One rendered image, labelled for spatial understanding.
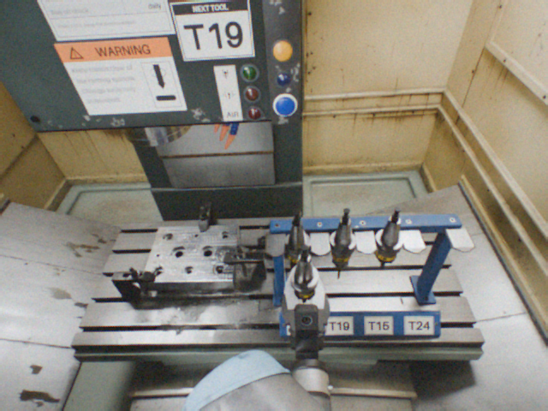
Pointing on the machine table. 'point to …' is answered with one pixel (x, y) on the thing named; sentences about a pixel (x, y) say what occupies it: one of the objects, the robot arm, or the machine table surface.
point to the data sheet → (107, 18)
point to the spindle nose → (154, 135)
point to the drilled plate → (201, 281)
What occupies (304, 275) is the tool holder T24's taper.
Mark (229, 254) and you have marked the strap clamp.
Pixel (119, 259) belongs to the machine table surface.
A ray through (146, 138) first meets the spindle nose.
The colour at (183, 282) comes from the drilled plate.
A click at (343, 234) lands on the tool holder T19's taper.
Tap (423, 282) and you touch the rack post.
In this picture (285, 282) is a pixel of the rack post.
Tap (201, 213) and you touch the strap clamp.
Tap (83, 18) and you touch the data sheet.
